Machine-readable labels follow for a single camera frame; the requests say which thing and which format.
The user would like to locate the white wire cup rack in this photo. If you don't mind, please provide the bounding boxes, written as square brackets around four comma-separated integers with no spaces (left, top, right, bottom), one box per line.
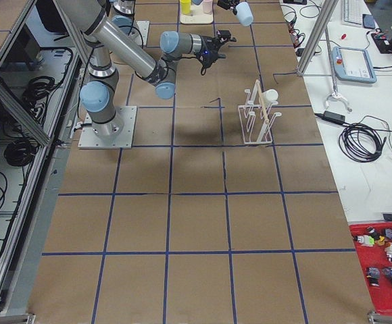
[238,80,282,145]

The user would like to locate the cream bunny tray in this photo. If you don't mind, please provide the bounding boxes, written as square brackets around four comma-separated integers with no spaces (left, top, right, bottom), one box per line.
[179,1,214,25]

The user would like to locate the black power adapter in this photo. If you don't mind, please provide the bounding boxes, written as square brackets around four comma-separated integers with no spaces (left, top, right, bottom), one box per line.
[322,111,345,125]

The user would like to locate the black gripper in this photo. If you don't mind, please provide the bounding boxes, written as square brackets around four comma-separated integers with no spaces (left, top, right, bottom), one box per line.
[200,30,236,66]
[217,0,237,15]

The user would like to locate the red parts tray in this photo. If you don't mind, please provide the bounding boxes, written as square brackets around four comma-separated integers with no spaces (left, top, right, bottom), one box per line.
[349,222,392,316]

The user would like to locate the light blue cup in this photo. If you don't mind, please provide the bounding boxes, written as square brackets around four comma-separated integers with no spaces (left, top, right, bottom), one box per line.
[235,1,253,26]

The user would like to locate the white cup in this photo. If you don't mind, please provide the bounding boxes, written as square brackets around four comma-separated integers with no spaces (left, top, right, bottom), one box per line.
[262,89,278,105]

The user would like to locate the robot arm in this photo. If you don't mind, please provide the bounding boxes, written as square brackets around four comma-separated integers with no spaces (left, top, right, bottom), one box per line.
[107,0,240,35]
[57,1,235,138]

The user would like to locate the white plastic clamp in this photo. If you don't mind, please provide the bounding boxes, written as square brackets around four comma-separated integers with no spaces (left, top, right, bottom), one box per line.
[324,92,352,113]

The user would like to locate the teach pendant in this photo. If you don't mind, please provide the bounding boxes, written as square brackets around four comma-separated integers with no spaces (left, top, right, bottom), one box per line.
[331,46,377,84]

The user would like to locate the aluminium frame post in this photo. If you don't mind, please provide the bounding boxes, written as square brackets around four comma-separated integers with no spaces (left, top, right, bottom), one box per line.
[297,0,338,76]

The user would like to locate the coiled black cable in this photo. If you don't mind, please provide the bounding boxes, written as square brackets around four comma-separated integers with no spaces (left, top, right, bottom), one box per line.
[338,115,392,165]

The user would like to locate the white keyboard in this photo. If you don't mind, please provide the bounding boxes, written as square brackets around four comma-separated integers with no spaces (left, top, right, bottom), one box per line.
[341,0,375,29]

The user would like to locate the pink cup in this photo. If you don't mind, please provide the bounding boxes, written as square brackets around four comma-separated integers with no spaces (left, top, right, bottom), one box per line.
[202,0,213,14]

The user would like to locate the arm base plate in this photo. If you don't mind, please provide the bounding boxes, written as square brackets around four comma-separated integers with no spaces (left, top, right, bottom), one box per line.
[134,20,149,47]
[78,106,137,149]

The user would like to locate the yellow cup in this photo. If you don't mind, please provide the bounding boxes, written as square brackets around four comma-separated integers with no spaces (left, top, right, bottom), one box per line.
[179,0,191,15]

